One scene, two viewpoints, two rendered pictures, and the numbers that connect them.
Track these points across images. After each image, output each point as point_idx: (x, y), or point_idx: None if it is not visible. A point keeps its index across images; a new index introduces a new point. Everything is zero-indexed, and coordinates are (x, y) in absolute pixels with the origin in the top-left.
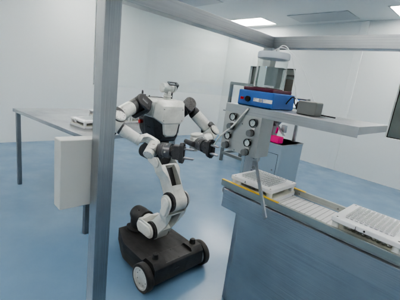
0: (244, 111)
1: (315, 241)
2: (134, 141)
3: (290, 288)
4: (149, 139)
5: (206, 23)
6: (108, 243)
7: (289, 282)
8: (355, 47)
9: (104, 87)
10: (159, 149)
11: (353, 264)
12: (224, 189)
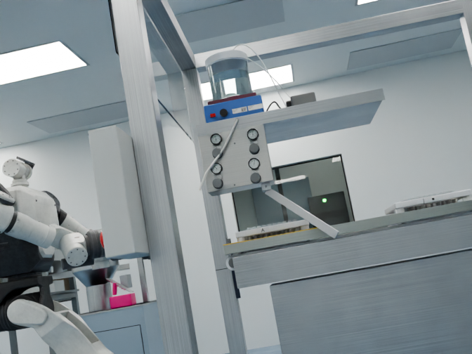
0: (231, 125)
1: (394, 243)
2: (43, 239)
3: (390, 341)
4: (60, 235)
5: (166, 8)
6: (193, 321)
7: (385, 332)
8: (303, 44)
9: (145, 48)
10: (95, 239)
11: (444, 239)
12: (233, 259)
